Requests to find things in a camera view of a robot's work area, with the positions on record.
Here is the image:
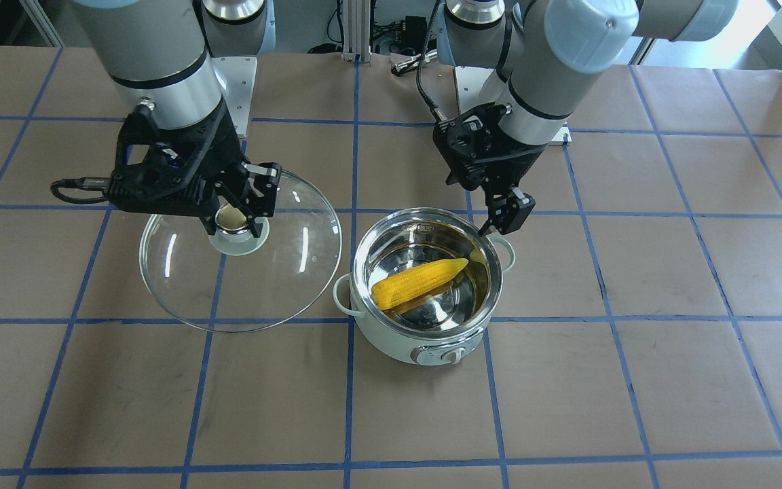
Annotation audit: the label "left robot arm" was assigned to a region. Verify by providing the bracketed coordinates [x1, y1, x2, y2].
[426, 1, 738, 236]

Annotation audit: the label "yellow corn cob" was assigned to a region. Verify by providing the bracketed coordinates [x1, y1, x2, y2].
[371, 257, 469, 310]

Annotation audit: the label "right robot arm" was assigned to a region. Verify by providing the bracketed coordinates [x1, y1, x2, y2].
[50, 1, 282, 240]

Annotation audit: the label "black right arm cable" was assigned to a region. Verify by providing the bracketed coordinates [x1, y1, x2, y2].
[50, 177, 115, 204]

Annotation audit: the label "pale green cooking pot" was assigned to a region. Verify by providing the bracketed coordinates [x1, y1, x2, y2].
[333, 207, 517, 366]

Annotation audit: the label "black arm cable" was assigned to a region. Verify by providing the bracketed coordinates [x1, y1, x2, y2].
[415, 0, 447, 124]
[50, 177, 115, 204]

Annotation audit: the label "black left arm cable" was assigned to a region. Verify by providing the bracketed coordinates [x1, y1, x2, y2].
[415, 0, 447, 124]

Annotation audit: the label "black cables and plugs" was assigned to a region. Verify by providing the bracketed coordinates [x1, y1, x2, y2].
[306, 0, 441, 75]

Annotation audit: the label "aluminium frame post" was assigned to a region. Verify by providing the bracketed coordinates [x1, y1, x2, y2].
[341, 0, 373, 65]

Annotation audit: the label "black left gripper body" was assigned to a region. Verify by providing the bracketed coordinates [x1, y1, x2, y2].
[432, 103, 547, 194]

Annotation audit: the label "glass pot lid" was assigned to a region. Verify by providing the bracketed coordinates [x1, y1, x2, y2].
[139, 171, 343, 334]

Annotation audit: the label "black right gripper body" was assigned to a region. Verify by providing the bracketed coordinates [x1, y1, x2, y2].
[106, 102, 246, 217]

